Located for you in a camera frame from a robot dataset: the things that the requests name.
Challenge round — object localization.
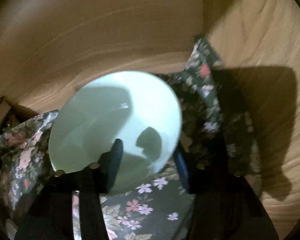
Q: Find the mint green bowl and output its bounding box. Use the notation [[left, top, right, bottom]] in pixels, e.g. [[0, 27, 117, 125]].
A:
[[49, 71, 182, 195]]

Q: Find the dark floral cloth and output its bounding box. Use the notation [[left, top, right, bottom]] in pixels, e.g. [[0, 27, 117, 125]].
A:
[[0, 36, 261, 239]]

